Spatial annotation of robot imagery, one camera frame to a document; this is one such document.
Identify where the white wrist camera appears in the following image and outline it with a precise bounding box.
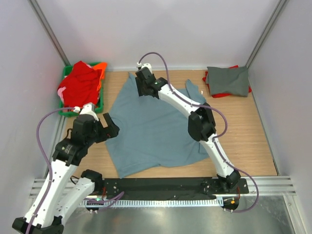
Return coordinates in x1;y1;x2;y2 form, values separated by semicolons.
73;102;99;121
136;62;153;73

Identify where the pink t shirt in bin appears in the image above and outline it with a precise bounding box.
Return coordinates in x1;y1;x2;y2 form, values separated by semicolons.
57;86;66;103

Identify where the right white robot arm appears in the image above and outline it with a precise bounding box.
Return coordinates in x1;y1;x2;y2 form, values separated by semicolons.
136;65;241;193

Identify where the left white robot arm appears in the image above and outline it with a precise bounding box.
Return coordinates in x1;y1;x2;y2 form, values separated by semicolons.
12;111;119;234

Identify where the red t shirt in bin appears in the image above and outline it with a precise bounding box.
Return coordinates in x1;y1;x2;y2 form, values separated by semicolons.
58;61;102;110

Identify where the folded grey t shirt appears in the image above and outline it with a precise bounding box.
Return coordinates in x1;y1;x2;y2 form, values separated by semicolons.
204;65;249;98

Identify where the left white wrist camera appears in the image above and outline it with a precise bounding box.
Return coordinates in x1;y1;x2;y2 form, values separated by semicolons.
73;102;99;121

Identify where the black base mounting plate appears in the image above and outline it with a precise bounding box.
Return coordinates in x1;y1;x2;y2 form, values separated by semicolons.
103;177;249;201

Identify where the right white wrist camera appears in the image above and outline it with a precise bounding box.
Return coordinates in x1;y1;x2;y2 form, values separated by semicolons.
136;62;153;73

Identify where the blue-grey t shirt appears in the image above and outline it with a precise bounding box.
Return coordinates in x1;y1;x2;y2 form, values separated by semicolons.
106;74;208;178

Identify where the white slotted cable duct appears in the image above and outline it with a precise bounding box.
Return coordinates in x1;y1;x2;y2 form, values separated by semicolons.
78;197;223;209

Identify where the green plastic bin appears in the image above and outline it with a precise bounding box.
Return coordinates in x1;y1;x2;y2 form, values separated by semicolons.
58;61;107;118

